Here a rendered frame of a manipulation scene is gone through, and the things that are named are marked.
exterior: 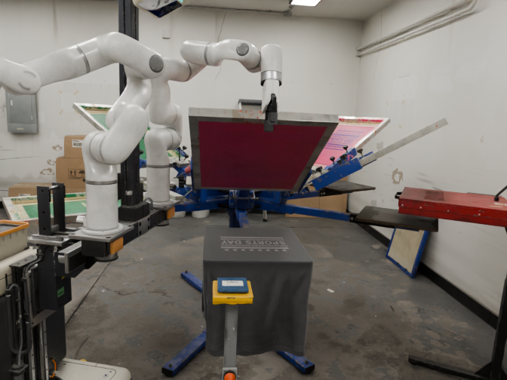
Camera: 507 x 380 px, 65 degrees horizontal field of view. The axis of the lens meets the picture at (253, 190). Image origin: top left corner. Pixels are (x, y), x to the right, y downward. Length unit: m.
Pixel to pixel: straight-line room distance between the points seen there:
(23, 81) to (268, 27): 5.34
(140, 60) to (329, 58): 5.32
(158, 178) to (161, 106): 0.29
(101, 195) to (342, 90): 5.47
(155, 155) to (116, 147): 0.48
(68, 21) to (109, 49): 5.35
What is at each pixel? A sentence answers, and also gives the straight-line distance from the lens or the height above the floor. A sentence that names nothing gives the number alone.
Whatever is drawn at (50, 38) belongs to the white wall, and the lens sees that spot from 6.63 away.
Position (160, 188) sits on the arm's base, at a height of 1.21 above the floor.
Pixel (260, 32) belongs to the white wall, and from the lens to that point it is 6.30.
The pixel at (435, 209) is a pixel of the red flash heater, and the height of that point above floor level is 1.06.
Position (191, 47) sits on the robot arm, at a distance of 1.60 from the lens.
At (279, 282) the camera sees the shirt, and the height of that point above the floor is 0.86.
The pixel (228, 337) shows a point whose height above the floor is 0.79.
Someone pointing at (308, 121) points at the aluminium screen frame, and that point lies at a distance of 1.59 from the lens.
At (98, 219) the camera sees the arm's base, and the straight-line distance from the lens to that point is 1.33.
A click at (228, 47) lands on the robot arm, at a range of 1.47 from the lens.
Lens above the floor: 1.52
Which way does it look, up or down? 10 degrees down
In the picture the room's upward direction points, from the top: 3 degrees clockwise
